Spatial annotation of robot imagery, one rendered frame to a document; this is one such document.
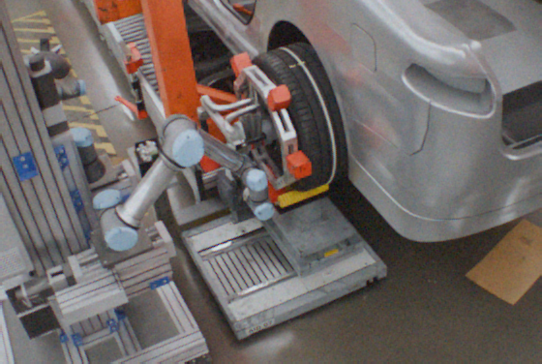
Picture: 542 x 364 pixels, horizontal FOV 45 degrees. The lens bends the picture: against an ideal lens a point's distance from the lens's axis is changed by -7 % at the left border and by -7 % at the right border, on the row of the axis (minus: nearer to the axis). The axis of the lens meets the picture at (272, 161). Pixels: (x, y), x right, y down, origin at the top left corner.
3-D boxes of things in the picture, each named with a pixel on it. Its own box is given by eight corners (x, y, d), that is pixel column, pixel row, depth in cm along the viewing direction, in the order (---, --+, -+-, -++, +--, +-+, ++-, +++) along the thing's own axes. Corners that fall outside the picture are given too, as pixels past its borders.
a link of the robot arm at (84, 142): (97, 162, 300) (90, 136, 292) (69, 167, 299) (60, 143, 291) (97, 145, 310) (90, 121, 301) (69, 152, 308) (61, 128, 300)
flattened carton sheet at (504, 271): (566, 245, 353) (568, 241, 351) (512, 306, 326) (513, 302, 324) (519, 221, 372) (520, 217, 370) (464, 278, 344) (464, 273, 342)
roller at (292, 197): (334, 190, 337) (333, 180, 333) (278, 212, 328) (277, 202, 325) (328, 183, 341) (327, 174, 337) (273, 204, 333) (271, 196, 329)
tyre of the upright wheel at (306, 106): (374, 155, 290) (311, 17, 300) (324, 174, 283) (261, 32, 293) (330, 189, 352) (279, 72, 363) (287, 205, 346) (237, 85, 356)
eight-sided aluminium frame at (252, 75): (304, 205, 316) (293, 104, 282) (290, 210, 314) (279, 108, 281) (255, 143, 356) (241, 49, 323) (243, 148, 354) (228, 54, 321)
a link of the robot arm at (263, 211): (274, 201, 271) (277, 218, 276) (262, 185, 279) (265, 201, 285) (255, 208, 269) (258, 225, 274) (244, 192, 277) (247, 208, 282)
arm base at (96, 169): (78, 188, 303) (73, 170, 297) (72, 170, 314) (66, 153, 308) (109, 176, 307) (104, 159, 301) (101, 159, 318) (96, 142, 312)
